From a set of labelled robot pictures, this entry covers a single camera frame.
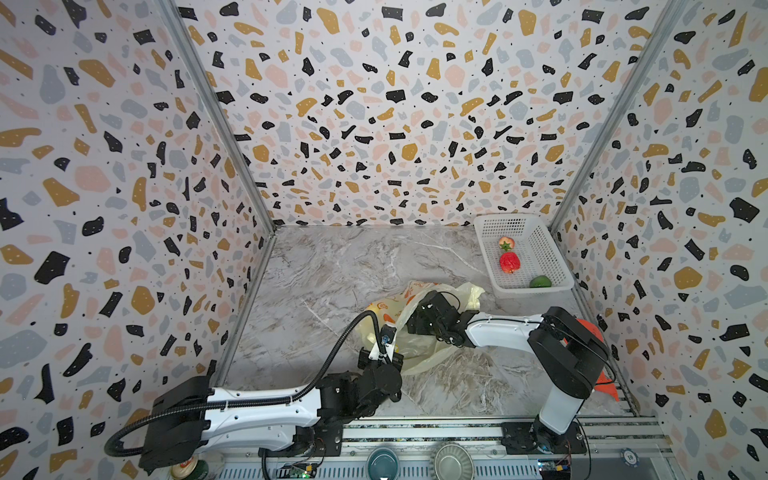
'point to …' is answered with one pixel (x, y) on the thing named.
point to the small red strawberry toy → (506, 243)
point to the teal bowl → (383, 463)
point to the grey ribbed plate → (451, 461)
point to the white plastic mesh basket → (519, 255)
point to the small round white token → (630, 457)
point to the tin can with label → (184, 469)
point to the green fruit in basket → (540, 281)
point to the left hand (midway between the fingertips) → (396, 336)
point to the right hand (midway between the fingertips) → (410, 315)
